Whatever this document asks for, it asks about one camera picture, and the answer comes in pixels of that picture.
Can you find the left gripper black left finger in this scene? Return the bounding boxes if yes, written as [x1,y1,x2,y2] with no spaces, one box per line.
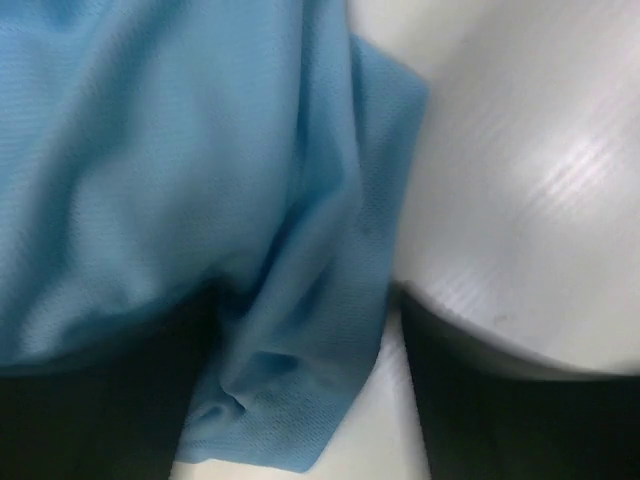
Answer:
[1,288,218,479]

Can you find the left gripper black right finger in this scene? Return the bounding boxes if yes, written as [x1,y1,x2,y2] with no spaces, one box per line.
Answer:
[397,289,639,479]

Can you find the light blue shorts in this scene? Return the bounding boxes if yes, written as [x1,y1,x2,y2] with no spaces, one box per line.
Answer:
[1,1,428,472]

